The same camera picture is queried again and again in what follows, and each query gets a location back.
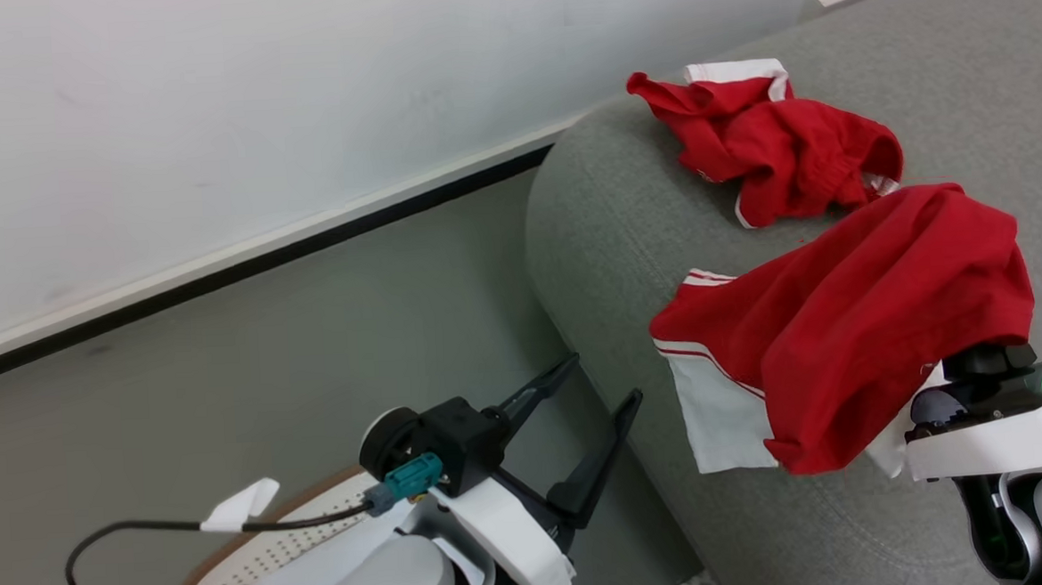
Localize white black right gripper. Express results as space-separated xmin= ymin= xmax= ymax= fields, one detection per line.
xmin=897 ymin=339 xmax=1042 ymax=484

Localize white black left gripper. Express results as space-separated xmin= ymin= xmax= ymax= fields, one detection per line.
xmin=422 ymin=350 xmax=654 ymax=585

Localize red jersey with white stripes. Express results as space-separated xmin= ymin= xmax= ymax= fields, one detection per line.
xmin=642 ymin=179 xmax=1042 ymax=492

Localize red shorts with white trim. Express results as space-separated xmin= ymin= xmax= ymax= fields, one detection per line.
xmin=624 ymin=52 xmax=908 ymax=236

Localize grey fabric sofa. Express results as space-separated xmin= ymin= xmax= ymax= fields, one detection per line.
xmin=511 ymin=0 xmax=1042 ymax=585

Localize white plastic laundry basket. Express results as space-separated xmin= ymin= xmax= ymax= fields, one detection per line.
xmin=159 ymin=462 xmax=412 ymax=585

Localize teal cable connector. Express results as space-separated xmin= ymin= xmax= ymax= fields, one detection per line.
xmin=359 ymin=451 xmax=448 ymax=517

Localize white cable tag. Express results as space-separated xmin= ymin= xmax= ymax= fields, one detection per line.
xmin=198 ymin=476 xmax=283 ymax=536

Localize white wall baseboard strip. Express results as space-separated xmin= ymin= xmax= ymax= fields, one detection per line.
xmin=0 ymin=110 xmax=600 ymax=374

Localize thin black cable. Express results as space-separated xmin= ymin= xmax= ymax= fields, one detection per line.
xmin=62 ymin=500 xmax=386 ymax=585

